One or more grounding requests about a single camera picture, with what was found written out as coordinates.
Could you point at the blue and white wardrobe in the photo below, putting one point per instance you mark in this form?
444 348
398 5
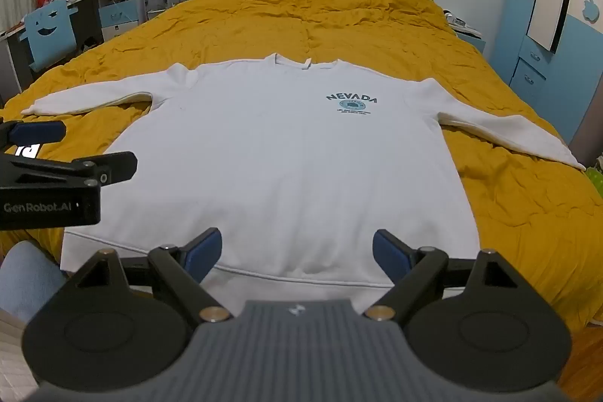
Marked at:
584 53

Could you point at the person's leg in jeans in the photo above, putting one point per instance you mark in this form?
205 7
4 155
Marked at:
28 279

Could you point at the green dotted object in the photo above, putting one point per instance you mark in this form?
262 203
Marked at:
596 178

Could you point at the white nightstand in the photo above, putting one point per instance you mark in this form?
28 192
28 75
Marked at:
471 37

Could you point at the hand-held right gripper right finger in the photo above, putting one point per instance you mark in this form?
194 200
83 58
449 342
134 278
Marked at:
390 253

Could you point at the white printed sweatshirt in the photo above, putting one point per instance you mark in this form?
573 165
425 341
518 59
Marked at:
282 171

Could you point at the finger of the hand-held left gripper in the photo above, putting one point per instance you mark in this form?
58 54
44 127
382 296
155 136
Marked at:
117 164
37 131

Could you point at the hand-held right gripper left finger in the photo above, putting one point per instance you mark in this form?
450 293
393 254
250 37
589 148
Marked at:
205 253

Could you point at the mustard yellow blanket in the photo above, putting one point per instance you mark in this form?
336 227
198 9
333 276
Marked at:
329 25

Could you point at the blue chair with face cutouts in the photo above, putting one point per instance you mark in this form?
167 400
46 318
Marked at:
49 37

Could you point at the cluttered desk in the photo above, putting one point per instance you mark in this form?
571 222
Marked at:
89 11

